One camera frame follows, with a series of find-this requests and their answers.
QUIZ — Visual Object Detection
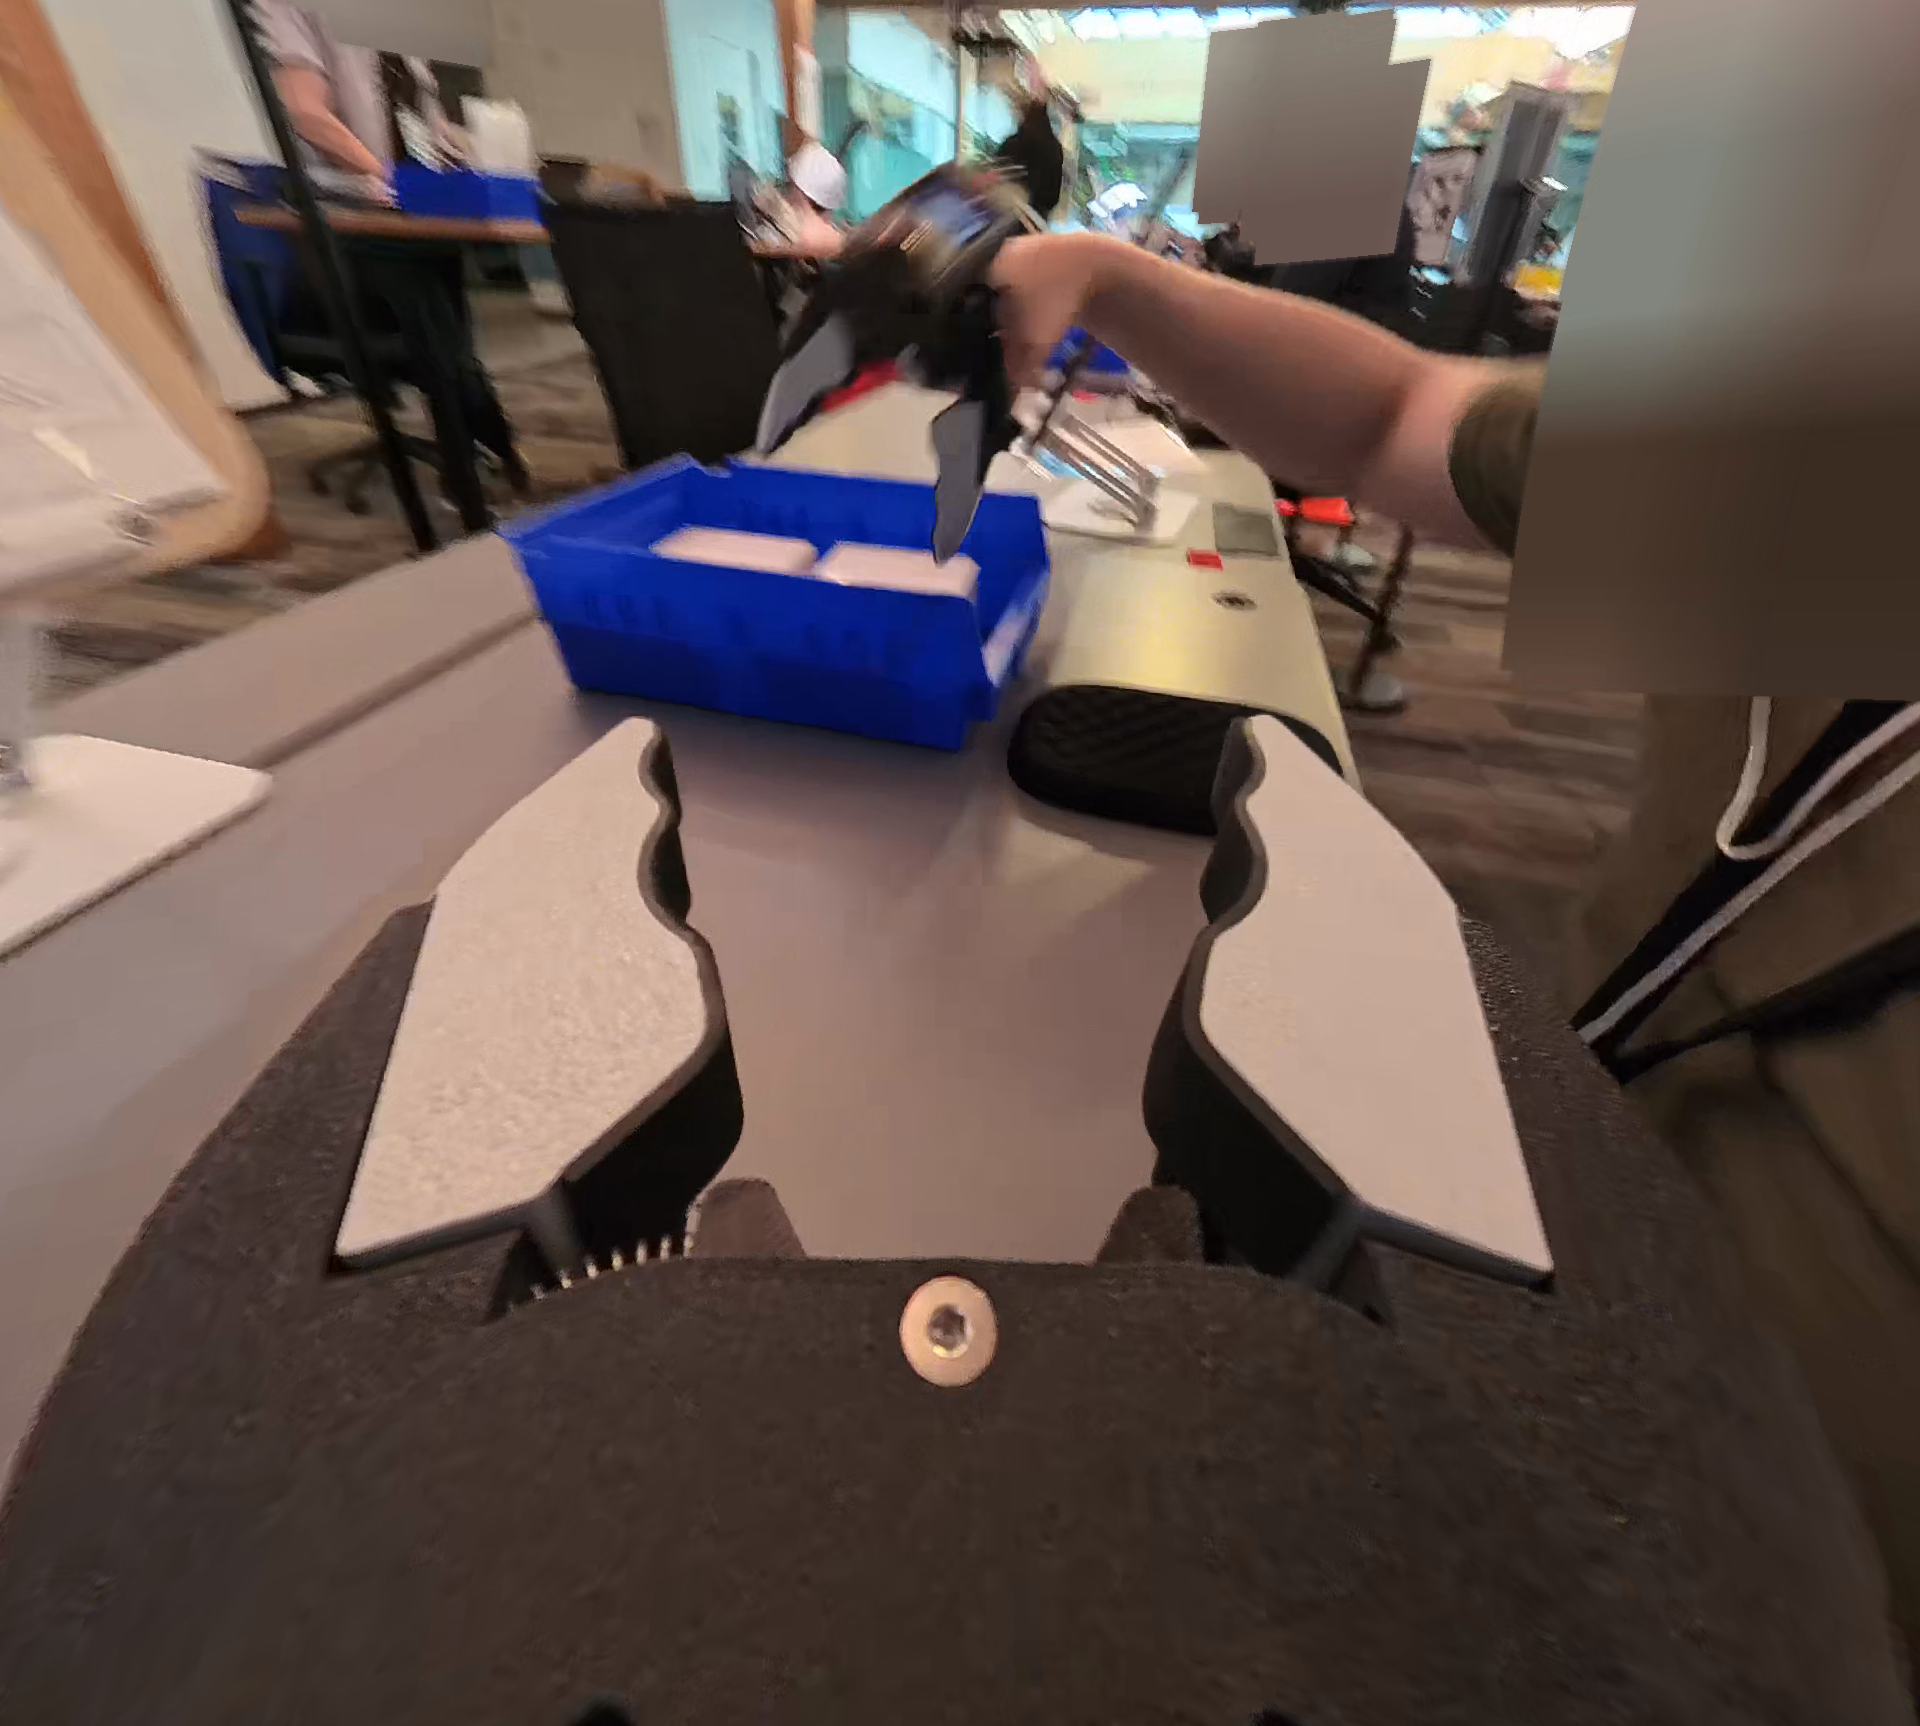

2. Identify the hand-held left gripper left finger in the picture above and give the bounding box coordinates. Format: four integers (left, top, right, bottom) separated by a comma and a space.
331, 716, 748, 1276

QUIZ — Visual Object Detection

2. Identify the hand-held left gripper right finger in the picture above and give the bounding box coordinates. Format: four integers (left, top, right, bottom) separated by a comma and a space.
1142, 715, 1555, 1295

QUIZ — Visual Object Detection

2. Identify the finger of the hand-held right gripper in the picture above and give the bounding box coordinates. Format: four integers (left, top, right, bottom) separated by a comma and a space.
754, 313, 864, 459
925, 395, 998, 569

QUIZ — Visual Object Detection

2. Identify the white cardboard mailer box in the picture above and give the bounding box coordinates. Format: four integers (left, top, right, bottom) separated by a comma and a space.
813, 541, 984, 600
648, 526, 823, 576

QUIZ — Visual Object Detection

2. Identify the blue plastic bin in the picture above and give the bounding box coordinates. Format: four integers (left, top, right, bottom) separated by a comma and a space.
497, 451, 1055, 757
392, 161, 545, 233

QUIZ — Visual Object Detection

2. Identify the person's right forearm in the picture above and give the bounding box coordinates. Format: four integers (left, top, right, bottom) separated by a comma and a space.
1102, 248, 1549, 558

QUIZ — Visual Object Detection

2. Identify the person's right hand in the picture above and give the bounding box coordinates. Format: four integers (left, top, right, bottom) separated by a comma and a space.
990, 233, 1145, 389

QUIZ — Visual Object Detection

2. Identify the black office chair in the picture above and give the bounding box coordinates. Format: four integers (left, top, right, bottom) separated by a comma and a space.
542, 197, 786, 473

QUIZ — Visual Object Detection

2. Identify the metal document stand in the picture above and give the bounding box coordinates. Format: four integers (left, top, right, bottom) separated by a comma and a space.
1032, 382, 1205, 544

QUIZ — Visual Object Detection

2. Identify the black wrist rest pad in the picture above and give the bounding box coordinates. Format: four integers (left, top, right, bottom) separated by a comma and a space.
1003, 683, 1360, 840

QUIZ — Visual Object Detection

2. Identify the wooden document stand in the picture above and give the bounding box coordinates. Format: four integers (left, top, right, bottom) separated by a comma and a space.
0, 0, 289, 960

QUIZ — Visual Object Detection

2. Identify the wooden table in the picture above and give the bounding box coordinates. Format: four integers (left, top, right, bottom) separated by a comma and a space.
231, 198, 553, 251

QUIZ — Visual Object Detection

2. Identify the black tripod pole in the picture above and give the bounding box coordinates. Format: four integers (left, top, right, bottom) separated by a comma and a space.
149, 0, 440, 554

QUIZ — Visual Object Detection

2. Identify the blue striped jacket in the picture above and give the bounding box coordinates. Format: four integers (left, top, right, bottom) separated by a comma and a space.
197, 154, 300, 377

